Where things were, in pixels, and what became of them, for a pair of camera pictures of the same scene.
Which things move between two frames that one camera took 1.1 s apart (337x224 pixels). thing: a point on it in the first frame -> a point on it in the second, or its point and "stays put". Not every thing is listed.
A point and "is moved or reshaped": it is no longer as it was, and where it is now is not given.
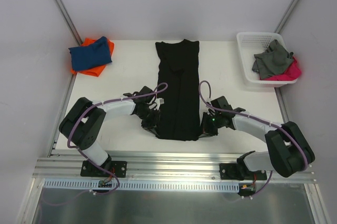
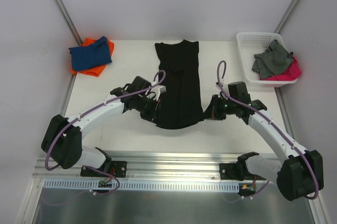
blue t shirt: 95,54 stays put
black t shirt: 179,103 is moved or reshaped
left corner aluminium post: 61,7 stays put
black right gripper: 208,129 -> 212,109
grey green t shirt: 274,61 stays put
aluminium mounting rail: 64,166 stays put
